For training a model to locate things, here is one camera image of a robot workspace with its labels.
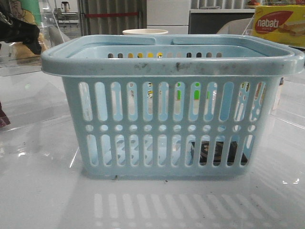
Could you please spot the clear acrylic left shelf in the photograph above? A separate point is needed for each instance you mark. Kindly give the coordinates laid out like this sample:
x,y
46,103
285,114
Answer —
x,y
10,66

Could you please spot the yellow popcorn paper cup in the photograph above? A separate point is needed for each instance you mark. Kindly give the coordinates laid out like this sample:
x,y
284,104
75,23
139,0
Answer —
x,y
144,32

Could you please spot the white cabinet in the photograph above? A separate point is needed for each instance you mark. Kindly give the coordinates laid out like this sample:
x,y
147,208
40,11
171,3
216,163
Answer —
x,y
170,15

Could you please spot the dark counter with white top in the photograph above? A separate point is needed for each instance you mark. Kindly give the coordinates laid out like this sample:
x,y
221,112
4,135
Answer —
x,y
210,21

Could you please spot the green cartoon drink bottle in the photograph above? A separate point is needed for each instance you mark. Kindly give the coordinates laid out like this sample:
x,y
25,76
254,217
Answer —
x,y
26,10

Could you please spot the bread package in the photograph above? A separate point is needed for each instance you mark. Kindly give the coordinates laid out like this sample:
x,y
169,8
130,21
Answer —
x,y
21,51

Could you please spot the red snack bag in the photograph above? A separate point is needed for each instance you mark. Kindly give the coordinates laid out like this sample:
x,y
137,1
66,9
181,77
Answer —
x,y
4,120

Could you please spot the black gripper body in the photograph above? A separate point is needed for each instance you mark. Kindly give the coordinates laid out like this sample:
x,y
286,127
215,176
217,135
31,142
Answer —
x,y
15,30

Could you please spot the light blue plastic basket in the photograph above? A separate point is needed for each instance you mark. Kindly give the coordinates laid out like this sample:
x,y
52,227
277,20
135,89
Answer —
x,y
170,105

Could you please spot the yellow nabati wafer box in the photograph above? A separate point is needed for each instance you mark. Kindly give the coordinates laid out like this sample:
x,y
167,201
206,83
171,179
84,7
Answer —
x,y
282,24

